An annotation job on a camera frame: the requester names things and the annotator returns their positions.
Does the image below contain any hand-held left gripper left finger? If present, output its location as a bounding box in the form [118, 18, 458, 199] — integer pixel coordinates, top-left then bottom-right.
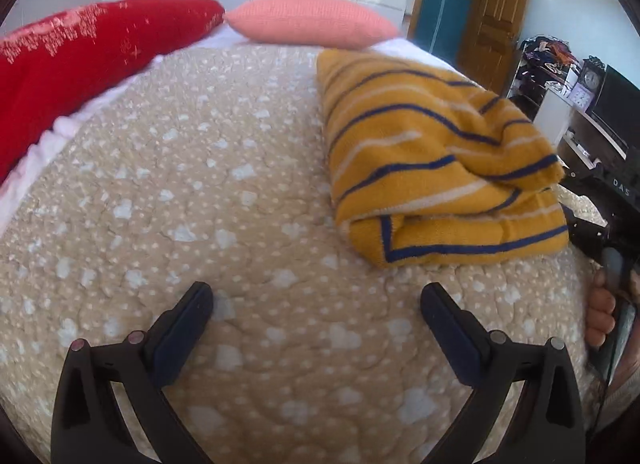
[50, 281, 216, 464]

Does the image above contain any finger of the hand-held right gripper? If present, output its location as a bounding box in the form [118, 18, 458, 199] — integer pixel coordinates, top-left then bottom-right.
[565, 209, 610, 261]
[559, 166, 608, 195]

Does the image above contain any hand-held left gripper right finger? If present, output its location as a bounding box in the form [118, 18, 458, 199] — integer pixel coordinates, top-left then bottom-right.
[419, 282, 586, 464]

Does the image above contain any yellow striped knit sweater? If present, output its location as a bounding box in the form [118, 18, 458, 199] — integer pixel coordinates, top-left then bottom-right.
[316, 48, 572, 269]

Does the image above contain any rack with clothes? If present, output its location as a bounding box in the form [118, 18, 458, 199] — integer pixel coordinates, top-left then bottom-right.
[507, 35, 586, 117]

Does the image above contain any person's right hand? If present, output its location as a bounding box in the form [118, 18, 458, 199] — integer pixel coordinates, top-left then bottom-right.
[582, 269, 618, 350]

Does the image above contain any dark television stand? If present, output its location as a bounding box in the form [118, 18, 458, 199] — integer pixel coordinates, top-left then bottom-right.
[555, 111, 640, 185]

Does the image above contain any white cabinet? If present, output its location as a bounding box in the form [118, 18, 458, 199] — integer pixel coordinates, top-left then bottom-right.
[532, 84, 576, 147]

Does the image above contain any black television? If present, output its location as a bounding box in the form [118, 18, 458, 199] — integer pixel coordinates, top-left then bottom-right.
[590, 65, 640, 159]

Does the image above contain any small purple clock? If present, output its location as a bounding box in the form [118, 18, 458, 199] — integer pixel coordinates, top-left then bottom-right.
[570, 82, 594, 108]

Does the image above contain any black ornate clock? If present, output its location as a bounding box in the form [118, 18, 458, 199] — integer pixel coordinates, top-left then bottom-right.
[580, 56, 607, 94]

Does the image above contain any beige dotted quilted blanket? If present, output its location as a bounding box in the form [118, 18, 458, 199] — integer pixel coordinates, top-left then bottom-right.
[0, 41, 608, 464]

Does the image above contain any wooden panel door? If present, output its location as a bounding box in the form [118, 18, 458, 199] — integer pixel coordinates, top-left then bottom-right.
[457, 0, 534, 92]

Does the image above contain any red floral pillow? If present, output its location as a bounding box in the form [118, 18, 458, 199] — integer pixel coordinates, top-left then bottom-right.
[0, 0, 226, 182]

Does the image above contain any pink waffle pillow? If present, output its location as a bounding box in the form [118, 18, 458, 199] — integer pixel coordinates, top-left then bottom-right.
[223, 0, 401, 51]

